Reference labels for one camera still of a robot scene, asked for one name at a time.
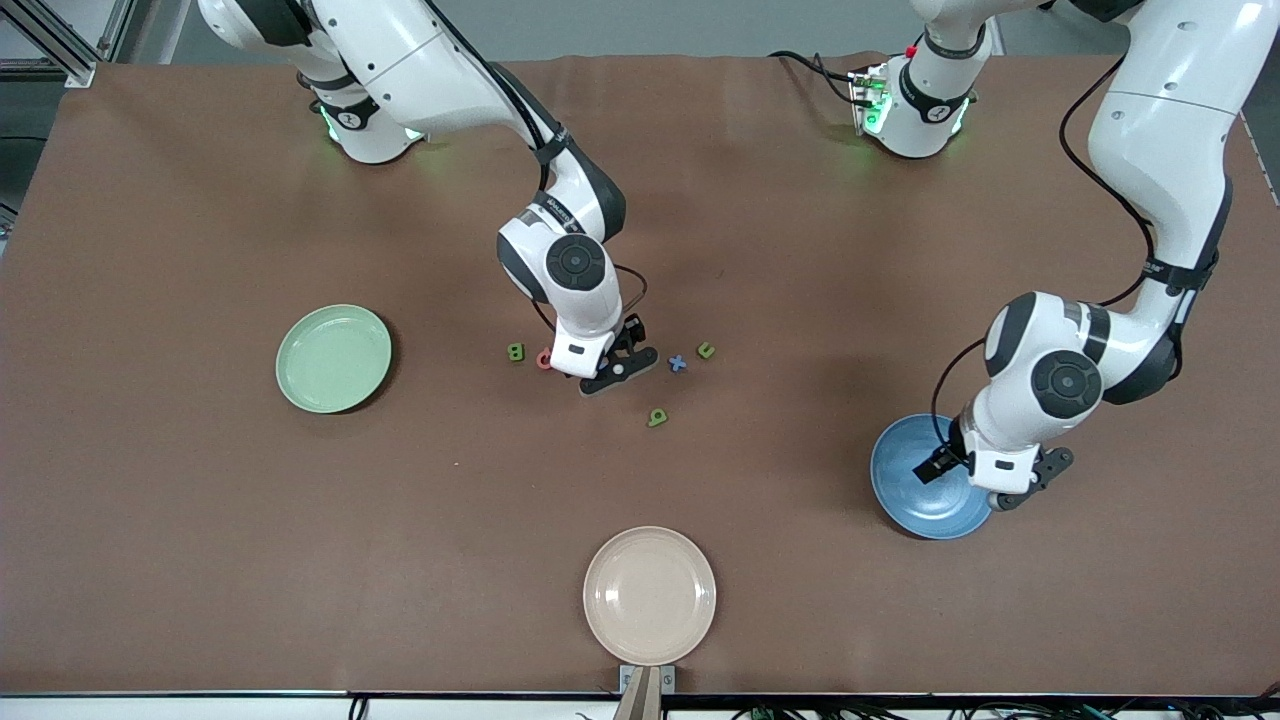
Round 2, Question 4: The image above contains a blue plate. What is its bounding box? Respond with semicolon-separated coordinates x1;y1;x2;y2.
869;413;994;542

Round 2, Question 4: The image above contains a brown table mat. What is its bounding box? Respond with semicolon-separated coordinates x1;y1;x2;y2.
0;52;1280;696

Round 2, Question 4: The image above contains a beige plate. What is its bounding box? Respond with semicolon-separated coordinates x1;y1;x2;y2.
583;526;718;667

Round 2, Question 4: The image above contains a green plate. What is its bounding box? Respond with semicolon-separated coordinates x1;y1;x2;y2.
275;304;393;415

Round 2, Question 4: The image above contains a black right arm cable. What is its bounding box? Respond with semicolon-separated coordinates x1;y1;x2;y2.
425;0;649;333

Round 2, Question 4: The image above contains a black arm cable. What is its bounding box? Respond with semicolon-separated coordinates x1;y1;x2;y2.
930;55;1161;451
425;0;649;333

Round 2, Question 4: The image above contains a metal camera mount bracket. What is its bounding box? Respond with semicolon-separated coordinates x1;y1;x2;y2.
615;664;677;720

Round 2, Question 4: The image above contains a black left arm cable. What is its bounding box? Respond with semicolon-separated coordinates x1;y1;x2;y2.
930;55;1161;451

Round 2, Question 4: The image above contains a black left base cable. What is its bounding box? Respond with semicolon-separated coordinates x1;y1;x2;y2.
768;50;863;106

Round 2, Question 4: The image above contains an aluminium frame profile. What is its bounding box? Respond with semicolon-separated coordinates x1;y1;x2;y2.
0;0;136;89

